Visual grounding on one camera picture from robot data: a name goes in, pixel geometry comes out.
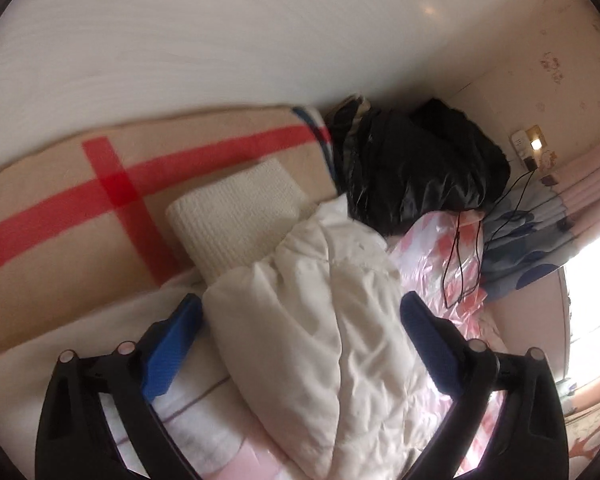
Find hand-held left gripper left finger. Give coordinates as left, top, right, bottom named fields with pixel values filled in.
left=34, top=294, right=204, bottom=480

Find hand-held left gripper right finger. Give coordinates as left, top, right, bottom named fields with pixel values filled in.
left=400, top=291, right=571, bottom=480

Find white quilted jacket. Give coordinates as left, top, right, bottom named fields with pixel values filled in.
left=202, top=195, right=462, bottom=480

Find pink checked plastic sheet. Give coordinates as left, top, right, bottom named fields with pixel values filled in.
left=389, top=210, right=512, bottom=480

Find white knit folded cloth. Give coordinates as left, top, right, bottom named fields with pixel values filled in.
left=165, top=157, right=317, bottom=284

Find black shiny jacket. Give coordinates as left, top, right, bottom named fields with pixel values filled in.
left=339, top=97, right=512, bottom=237

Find window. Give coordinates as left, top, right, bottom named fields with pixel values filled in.
left=564, top=220, right=600, bottom=363

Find beige blanket with red stripes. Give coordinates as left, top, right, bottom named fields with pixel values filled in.
left=0, top=104, right=342, bottom=361

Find dark camouflage cloth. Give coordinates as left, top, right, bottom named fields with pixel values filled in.
left=327, top=94, right=377, bottom=182

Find black charging cable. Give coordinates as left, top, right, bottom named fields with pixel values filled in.
left=442, top=164, right=539, bottom=311

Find white wall power outlet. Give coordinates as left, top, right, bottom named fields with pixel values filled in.
left=510, top=125, right=549, bottom=171

